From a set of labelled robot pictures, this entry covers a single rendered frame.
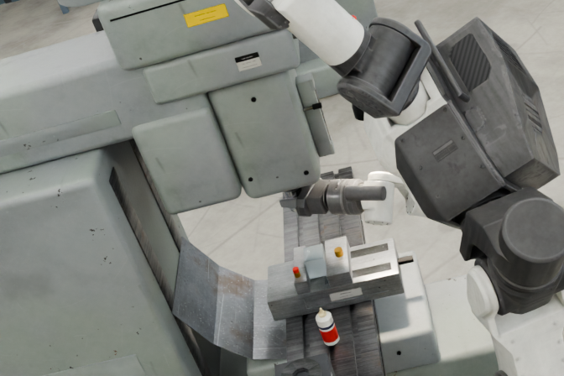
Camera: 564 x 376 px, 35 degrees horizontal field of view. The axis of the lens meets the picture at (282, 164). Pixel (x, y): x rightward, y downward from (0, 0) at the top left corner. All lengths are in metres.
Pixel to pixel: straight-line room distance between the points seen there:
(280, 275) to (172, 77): 0.70
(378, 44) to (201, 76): 0.50
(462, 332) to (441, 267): 1.36
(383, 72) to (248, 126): 0.53
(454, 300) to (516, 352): 0.83
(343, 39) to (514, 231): 0.42
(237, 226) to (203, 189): 2.36
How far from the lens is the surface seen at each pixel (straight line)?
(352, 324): 2.30
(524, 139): 1.60
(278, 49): 1.90
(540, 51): 5.23
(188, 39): 1.89
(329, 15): 1.48
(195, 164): 2.05
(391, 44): 1.58
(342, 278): 2.27
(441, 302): 2.57
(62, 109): 2.03
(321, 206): 2.16
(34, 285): 2.18
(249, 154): 2.05
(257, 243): 4.27
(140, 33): 1.90
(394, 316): 2.39
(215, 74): 1.93
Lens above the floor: 2.46
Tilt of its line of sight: 31 degrees down
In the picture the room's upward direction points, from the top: 19 degrees counter-clockwise
